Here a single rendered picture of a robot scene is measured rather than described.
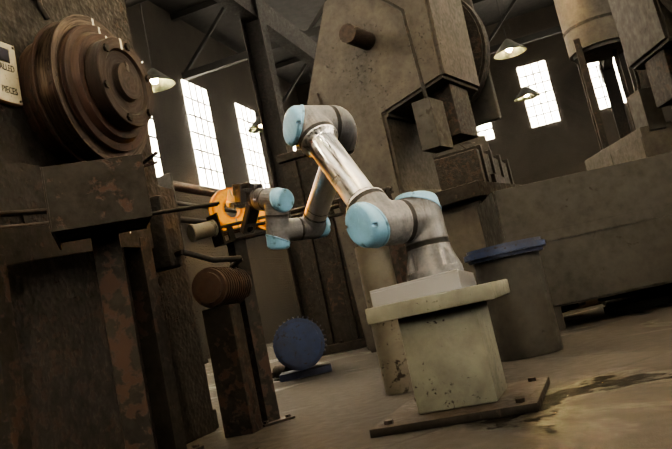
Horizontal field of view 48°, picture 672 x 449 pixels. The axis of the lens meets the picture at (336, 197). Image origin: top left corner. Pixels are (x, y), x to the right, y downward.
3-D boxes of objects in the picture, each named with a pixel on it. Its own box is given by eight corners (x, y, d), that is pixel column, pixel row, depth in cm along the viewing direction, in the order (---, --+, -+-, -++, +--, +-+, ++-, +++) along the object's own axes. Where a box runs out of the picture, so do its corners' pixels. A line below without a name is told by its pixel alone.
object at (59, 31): (46, 159, 206) (21, 0, 214) (142, 176, 251) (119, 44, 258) (65, 152, 204) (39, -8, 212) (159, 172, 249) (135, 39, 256)
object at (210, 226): (189, 243, 253) (184, 226, 253) (212, 238, 258) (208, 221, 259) (197, 240, 248) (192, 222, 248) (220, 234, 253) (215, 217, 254)
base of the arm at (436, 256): (466, 274, 203) (457, 238, 205) (462, 270, 188) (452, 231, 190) (412, 287, 206) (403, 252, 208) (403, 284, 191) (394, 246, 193)
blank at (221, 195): (202, 193, 260) (206, 191, 257) (240, 186, 269) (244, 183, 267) (215, 236, 258) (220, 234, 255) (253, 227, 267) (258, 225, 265)
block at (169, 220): (143, 273, 243) (130, 201, 247) (156, 273, 251) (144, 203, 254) (171, 266, 240) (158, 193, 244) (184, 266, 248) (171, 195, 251)
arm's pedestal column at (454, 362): (550, 383, 205) (526, 289, 208) (539, 411, 167) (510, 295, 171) (410, 407, 217) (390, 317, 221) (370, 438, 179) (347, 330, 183)
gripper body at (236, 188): (249, 183, 258) (268, 183, 249) (251, 208, 259) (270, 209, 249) (230, 184, 253) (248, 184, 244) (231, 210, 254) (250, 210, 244)
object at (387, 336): (382, 397, 254) (349, 247, 262) (391, 391, 265) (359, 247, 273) (416, 391, 250) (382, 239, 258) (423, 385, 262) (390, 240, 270)
